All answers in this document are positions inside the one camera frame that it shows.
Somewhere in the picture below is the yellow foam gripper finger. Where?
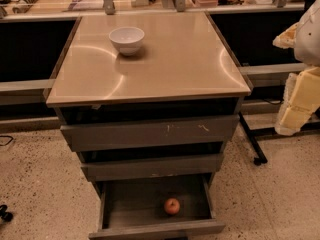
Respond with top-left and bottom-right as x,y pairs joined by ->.
272,23 -> 298,49
275,67 -> 320,136

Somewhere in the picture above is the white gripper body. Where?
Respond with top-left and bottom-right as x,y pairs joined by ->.
294,0 -> 320,66

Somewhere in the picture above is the red apple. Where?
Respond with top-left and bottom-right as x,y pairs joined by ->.
163,198 -> 180,216

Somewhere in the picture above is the grey top drawer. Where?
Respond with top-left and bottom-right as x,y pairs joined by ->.
61,115 -> 239,152

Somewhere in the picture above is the grey middle drawer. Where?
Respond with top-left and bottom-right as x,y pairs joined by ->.
81,153 -> 224,182

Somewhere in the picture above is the grey drawer cabinet with counter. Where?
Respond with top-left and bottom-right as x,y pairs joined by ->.
45,11 -> 252,240

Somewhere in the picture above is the grey open bottom drawer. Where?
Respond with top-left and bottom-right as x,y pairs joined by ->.
89,175 -> 225,240

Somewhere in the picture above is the white ceramic bowl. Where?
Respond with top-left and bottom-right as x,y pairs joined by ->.
109,27 -> 145,56

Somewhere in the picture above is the long background workbench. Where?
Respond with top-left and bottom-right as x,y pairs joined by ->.
0,0 -> 320,132

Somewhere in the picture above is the black caster on floor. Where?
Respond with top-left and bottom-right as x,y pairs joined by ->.
0,205 -> 13,222

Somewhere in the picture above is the black table leg frame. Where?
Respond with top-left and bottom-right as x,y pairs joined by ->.
239,113 -> 320,166

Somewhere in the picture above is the black coiled cable tool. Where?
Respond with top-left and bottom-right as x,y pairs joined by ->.
12,0 -> 38,14

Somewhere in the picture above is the black floor cable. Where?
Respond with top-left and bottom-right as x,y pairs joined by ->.
0,134 -> 15,148

